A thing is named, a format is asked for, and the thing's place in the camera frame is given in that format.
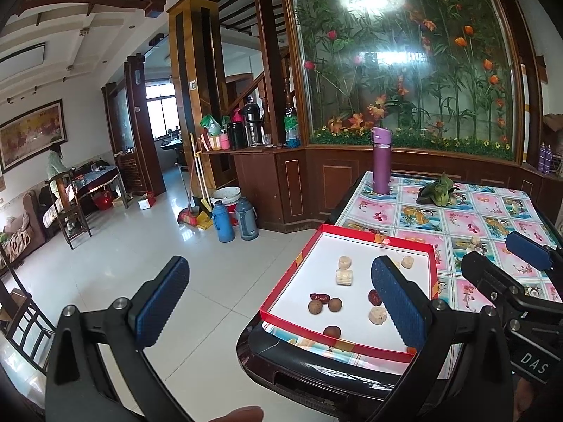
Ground red rimmed white tray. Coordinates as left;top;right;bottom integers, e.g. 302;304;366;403
260;225;438;363

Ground colourful fruit pattern tablecloth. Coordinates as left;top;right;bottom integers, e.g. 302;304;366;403
260;176;561;375

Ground person's right hand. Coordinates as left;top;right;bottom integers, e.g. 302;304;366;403
210;406;264;422

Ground brown round longan fruit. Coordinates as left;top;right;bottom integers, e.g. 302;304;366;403
307;299;323;315

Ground green leafy vegetable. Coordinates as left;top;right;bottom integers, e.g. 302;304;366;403
416;172;455;207

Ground dark side table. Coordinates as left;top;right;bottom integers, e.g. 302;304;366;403
72;165;130;208

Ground purple thermos bottle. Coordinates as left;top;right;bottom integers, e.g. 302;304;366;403
372;128;392;195

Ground white fruit piece top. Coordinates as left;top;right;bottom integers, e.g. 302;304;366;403
336;269;353;287

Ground brown longan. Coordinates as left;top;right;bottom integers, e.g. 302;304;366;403
323;325;342;339
327;297;343;313

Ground grey blue thermos jug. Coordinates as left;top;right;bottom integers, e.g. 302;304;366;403
235;196;259;241

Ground black steel thermos flask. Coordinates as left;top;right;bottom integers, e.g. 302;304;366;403
242;102;263;147

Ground clear blue water bottle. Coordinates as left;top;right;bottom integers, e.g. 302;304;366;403
284;106;301;149

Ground white peeled fruit piece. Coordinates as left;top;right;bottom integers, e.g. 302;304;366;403
338;255;352;270

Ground framed wall painting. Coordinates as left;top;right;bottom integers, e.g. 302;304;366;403
0;99;68;173

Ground purple spray bottles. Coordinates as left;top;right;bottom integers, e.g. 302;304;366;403
537;143;552;174

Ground red jujube date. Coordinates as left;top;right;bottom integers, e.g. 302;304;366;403
310;293;330;305
368;290;382;307

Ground flower bamboo glass display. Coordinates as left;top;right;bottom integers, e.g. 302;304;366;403
292;0;515;160

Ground brown longan on table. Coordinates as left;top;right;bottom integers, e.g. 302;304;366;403
327;297;343;313

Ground brown wooden cabinet counter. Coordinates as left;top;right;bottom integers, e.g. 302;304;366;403
202;144;562;232

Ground person in green shirt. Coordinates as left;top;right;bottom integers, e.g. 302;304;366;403
47;143;68;198

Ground white plastic basin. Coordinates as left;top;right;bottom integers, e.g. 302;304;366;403
211;186;241;206

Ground wooden chair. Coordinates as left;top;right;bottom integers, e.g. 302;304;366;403
47;171;93;250

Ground broom with yellow handle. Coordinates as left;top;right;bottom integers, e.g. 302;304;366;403
177;133;212;231

